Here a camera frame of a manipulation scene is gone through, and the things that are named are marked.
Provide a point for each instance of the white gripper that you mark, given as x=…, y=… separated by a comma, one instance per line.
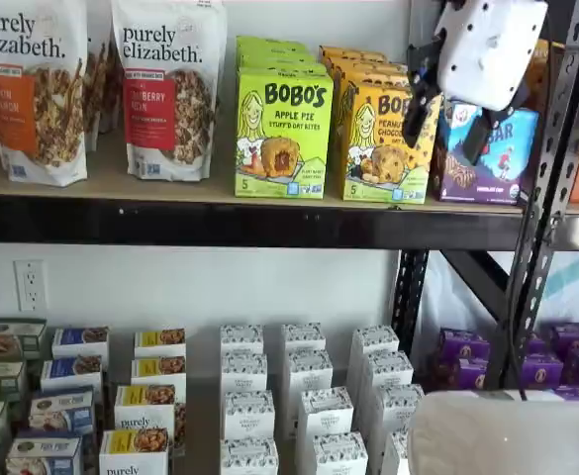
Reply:
x=487, y=49

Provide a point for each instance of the green Bobo's apple pie box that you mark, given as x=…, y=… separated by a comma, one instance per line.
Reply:
x=284, y=133
x=279, y=67
x=269, y=42
x=274, y=55

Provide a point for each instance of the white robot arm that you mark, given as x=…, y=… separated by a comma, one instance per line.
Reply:
x=516, y=438

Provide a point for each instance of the blue Zbar box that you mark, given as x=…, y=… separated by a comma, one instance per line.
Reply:
x=511, y=148

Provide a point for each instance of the yellow Bobo's peanut butter box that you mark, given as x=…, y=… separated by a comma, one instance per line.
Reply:
x=363, y=63
x=351, y=52
x=368, y=74
x=373, y=163

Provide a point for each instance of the brown snack box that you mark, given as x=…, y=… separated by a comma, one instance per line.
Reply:
x=544, y=74

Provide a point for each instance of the white patterned pantry box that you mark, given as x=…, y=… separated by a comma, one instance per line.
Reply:
x=249, y=457
x=375, y=341
x=341, y=455
x=326, y=415
x=400, y=410
x=244, y=373
x=311, y=371
x=398, y=455
x=390, y=371
x=304, y=336
x=249, y=415
x=242, y=339

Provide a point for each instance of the black shelf beam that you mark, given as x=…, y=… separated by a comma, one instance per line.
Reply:
x=220, y=222

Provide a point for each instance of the yellow white granola box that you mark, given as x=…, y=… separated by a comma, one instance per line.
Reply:
x=158, y=368
x=160, y=339
x=145, y=406
x=133, y=452

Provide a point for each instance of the small blue food box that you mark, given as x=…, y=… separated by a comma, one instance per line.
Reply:
x=61, y=410
x=71, y=371
x=81, y=341
x=44, y=457

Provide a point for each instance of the grey perforated rack upright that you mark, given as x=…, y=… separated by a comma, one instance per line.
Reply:
x=561, y=148

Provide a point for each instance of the black diagonal rack brace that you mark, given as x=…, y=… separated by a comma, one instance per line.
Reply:
x=477, y=277

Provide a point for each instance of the black perforated rack upright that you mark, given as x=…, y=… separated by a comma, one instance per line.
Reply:
x=410, y=297

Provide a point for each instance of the red label granola bag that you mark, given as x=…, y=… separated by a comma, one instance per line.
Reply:
x=170, y=99

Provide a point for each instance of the orange label granola bag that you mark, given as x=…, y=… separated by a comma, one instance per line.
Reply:
x=31, y=99

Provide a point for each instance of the white wall outlet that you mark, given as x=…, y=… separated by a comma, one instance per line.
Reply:
x=30, y=285

